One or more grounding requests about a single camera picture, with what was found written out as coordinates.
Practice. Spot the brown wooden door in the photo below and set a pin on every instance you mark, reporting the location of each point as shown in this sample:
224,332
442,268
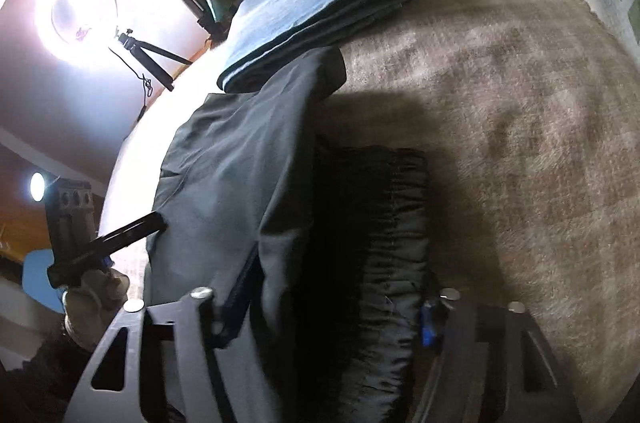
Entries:
22,219

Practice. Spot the blue plastic chair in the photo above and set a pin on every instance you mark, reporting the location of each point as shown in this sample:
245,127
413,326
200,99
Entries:
35,281

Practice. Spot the black tripod stand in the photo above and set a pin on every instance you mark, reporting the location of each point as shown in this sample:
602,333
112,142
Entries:
141,50

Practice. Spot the white clip desk lamp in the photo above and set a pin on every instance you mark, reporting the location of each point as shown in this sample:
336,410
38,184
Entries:
37,186

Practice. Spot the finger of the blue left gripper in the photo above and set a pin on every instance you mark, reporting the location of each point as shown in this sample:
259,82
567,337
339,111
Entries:
131,233

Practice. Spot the folded blue cloth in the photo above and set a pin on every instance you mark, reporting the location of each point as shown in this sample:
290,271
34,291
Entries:
320,8

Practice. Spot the left forearm dark sleeve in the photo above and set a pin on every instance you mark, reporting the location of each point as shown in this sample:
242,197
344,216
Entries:
41,389

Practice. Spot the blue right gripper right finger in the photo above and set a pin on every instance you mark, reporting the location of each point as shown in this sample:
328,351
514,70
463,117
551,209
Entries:
431,322

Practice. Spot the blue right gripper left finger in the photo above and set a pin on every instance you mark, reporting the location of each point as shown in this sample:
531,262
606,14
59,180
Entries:
246,286

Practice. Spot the dark green pants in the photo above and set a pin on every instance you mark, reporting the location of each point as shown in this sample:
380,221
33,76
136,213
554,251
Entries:
339,233

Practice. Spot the left hand white glove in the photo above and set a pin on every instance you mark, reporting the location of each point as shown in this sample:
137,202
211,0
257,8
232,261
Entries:
91,307

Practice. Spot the bright ring light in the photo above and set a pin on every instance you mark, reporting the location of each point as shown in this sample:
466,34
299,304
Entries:
78,32

